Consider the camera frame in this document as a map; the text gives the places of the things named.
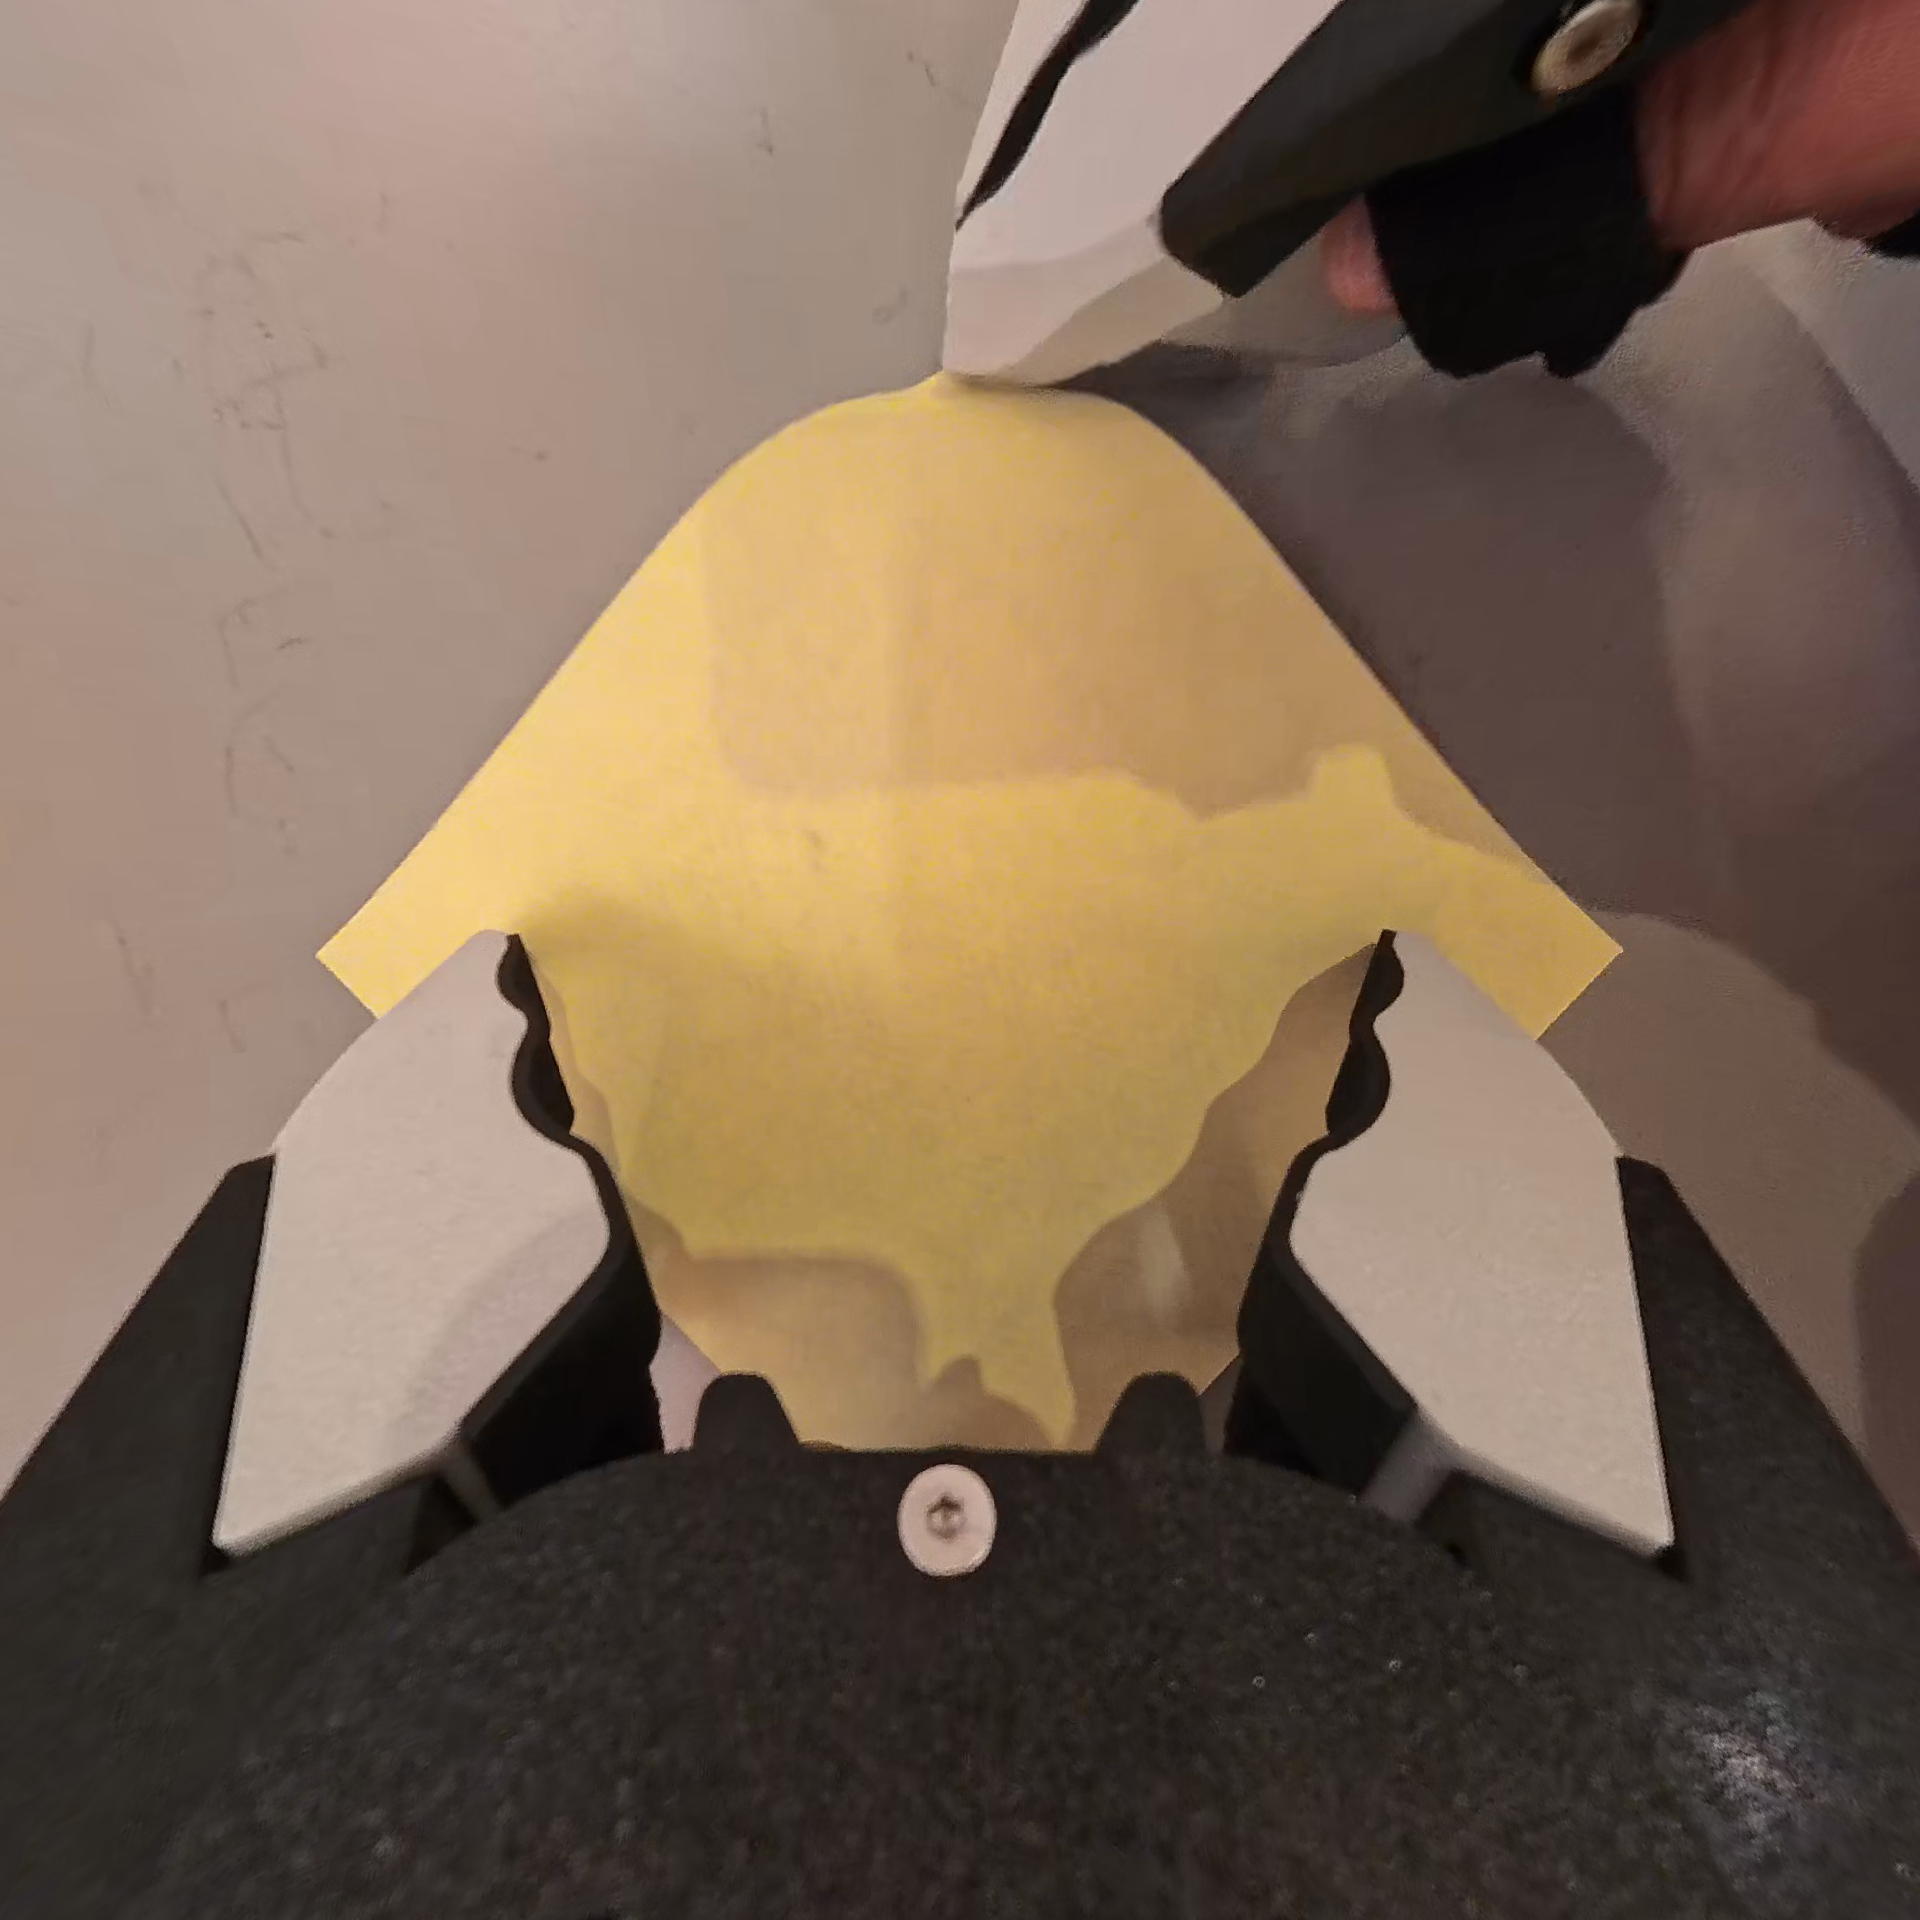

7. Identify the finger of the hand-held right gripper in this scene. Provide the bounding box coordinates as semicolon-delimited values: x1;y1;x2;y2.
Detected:
959;0;1126;226
939;0;1314;394

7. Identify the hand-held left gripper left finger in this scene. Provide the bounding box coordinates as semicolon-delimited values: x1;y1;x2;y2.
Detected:
210;930;666;1557

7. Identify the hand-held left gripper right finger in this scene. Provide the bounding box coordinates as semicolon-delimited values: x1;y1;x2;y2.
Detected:
1222;930;1678;1561

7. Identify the yellow and grey origami paper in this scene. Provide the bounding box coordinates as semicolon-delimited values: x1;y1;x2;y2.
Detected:
318;375;1624;1455

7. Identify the person's right hand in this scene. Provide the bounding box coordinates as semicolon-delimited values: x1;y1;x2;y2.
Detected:
1327;45;1920;313

